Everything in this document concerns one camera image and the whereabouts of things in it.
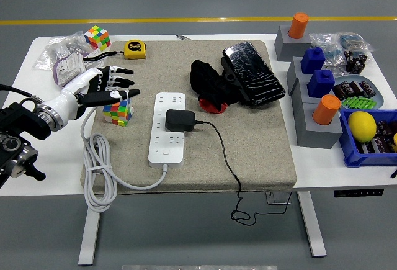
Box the black glossy rectangular case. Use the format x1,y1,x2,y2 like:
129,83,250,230
221,40,286,107

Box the pale grey plate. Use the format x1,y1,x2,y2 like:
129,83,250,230
331,74,385,111

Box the white-bodied puzzle cube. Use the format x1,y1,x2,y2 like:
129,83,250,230
102,97,134,127

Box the lilac plastic tray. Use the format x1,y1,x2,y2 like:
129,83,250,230
51,53,106,89

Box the black capacitors in bin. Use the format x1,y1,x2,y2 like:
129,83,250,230
356,120,397,155

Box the black table control panel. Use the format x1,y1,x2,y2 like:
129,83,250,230
334,188,385,198

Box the white power strip with cord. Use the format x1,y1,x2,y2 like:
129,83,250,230
80,92,187,214

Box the black plastic stand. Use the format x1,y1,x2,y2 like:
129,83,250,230
220,56,251,102

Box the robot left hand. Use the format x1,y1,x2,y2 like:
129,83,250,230
57,65,141,121

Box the colourful puzzle cube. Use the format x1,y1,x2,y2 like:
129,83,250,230
83,25,112,51

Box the yellow lemon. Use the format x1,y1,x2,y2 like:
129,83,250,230
347,110,378,143

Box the yellow tape measure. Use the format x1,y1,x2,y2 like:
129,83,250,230
83,39,147,63

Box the black cloth with orange trim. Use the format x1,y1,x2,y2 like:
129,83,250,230
189,59,246,115

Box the clear bag of blue rolls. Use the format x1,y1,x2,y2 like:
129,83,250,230
337,32,378,52

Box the orange cylinder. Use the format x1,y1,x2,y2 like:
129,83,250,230
312,94,342,126
288,12,310,40

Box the grey-brown fabric mat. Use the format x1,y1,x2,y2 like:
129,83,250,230
79,39,297,195

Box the clear bag of parts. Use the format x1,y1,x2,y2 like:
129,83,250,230
33,31,94,71

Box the grey block with square hole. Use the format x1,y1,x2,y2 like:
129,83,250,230
291,78,322,119
286,56,311,96

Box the blue peg block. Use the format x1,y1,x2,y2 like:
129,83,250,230
306,69,336,99
300,47,326,74

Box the clear bag of blue resistors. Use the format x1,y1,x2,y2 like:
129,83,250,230
308,31,348,77

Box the grey block with round hole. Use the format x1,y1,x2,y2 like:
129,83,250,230
296,102,344,150
274,25,312,62

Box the white table leg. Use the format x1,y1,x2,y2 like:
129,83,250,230
296,191,327,258
77,194,102,266

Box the metal under-table bracket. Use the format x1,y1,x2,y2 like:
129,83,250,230
265,191,292,205

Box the black capacitors on plate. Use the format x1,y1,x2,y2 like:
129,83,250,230
332,79,378,100

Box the cluster of black capacitors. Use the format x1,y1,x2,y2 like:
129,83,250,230
343,49,369,76

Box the blue plastic bin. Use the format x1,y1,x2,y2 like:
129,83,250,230
339,109,397,168

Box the black power adapter with cord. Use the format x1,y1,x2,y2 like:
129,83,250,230
164,109,293,227

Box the green batteries pile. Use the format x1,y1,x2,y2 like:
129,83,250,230
341,96,378,109

